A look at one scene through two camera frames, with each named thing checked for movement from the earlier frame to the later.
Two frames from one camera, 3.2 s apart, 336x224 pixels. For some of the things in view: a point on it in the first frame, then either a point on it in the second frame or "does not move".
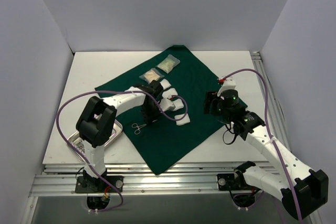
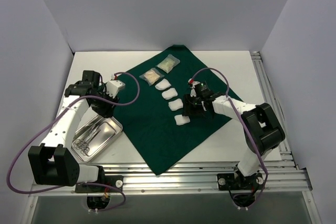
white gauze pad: [168, 93] does not move
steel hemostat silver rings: [137, 131] to [83, 145]
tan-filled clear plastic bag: [152, 74] does not move
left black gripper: [150, 114] to [104, 109]
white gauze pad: [178, 104] does not move
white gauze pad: [165, 84] does not move
